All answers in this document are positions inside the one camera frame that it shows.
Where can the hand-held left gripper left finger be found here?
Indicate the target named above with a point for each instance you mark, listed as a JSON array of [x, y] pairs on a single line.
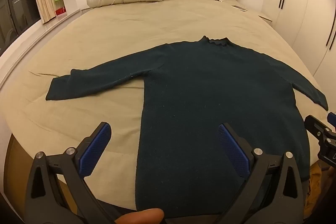
[[98, 145]]

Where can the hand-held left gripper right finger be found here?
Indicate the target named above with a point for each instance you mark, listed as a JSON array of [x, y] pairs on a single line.
[[232, 146]]

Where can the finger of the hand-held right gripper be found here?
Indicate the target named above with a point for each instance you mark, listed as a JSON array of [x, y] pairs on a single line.
[[315, 125], [332, 119]]

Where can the dark green sweater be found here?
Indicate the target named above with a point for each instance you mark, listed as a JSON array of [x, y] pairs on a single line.
[[204, 87]]

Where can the person's left hand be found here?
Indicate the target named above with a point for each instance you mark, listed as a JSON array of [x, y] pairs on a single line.
[[143, 216]]

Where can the mustard yellow cloth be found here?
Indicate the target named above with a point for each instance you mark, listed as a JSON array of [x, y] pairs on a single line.
[[319, 176]]

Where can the bed with beige sheet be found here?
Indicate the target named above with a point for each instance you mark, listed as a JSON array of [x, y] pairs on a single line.
[[131, 29]]

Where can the white phone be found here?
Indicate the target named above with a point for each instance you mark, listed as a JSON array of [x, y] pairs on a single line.
[[239, 7]]

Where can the red box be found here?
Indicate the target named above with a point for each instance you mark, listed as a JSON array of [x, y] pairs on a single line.
[[59, 11]]

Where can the dark window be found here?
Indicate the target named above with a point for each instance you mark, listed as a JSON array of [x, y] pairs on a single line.
[[18, 3]]

